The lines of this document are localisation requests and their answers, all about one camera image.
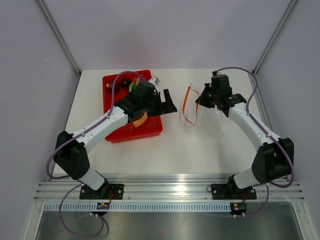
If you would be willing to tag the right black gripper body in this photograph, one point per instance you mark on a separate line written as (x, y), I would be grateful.
(216, 97)

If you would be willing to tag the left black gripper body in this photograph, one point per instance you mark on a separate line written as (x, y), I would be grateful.
(157, 108)

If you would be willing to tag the clear orange zip top bag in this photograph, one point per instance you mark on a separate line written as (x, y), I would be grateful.
(197, 120)

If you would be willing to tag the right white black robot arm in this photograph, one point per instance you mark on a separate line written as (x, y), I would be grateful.
(274, 156)

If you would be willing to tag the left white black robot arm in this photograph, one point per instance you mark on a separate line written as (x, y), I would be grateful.
(72, 149)

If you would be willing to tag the pink dragon fruit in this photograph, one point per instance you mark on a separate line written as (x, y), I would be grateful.
(135, 82)

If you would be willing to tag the dark plum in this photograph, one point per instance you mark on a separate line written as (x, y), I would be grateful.
(125, 83)

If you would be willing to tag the red apple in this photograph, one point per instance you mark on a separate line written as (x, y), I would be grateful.
(112, 86)

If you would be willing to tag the red plastic tray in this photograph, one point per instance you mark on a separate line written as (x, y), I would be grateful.
(152, 126)

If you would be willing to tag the right small circuit board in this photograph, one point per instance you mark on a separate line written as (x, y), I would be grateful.
(239, 206)

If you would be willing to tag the small circuit board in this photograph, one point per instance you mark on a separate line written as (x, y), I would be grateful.
(103, 206)
(239, 206)

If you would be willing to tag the left small circuit board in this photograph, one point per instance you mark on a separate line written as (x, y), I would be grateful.
(103, 206)

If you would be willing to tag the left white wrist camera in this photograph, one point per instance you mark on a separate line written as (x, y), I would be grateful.
(155, 81)

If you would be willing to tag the right aluminium corner post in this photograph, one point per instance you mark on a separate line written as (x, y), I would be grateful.
(280, 26)

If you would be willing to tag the aluminium corner post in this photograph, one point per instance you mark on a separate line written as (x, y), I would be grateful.
(58, 36)
(280, 26)

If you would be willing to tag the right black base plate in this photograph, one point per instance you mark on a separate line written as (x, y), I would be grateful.
(220, 191)

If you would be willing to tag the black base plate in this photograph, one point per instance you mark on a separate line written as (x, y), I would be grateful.
(220, 191)
(113, 191)

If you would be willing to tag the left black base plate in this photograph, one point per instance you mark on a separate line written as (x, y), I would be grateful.
(113, 191)

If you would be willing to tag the aluminium mounting rail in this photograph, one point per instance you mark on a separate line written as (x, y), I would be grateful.
(164, 188)

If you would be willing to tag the white slotted cable duct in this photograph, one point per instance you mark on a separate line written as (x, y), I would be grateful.
(212, 207)

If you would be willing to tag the left aluminium corner post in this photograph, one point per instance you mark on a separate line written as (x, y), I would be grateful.
(58, 36)

